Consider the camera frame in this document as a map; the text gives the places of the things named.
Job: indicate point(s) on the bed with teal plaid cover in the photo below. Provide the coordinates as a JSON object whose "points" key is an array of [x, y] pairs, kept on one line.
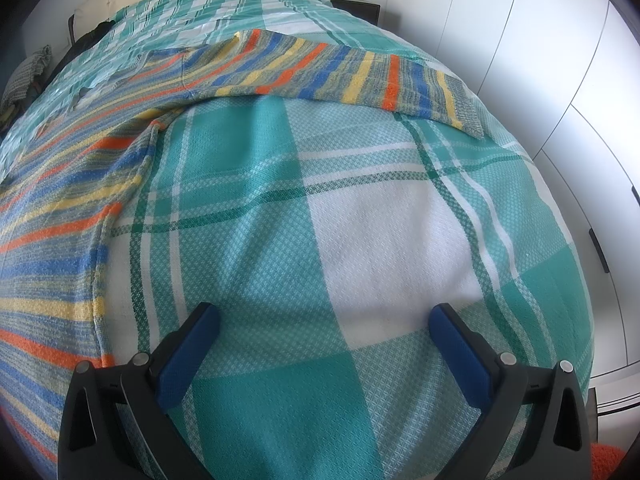
{"points": [[300, 260]]}

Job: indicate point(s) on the white wardrobe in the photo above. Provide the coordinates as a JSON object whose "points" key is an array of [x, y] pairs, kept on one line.
{"points": [[525, 60]]}

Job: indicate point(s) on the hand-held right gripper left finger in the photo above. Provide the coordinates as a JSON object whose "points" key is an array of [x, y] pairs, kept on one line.
{"points": [[187, 355]]}

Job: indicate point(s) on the dark nightstand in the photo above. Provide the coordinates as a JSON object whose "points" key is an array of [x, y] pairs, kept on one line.
{"points": [[362, 10]]}

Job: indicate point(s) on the dark cloth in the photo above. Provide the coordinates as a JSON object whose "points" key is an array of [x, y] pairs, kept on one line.
{"points": [[90, 35]]}

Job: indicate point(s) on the checked cloth pile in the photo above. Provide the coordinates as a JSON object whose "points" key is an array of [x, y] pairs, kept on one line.
{"points": [[30, 70]]}

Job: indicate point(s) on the person's orange clothing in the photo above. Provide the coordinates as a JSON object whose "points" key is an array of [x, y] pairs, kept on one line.
{"points": [[606, 462]]}

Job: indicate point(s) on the striped knit sweater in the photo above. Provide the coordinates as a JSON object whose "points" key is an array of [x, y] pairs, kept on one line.
{"points": [[75, 200]]}

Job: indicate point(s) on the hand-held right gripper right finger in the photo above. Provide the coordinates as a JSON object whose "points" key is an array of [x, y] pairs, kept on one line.
{"points": [[462, 355]]}

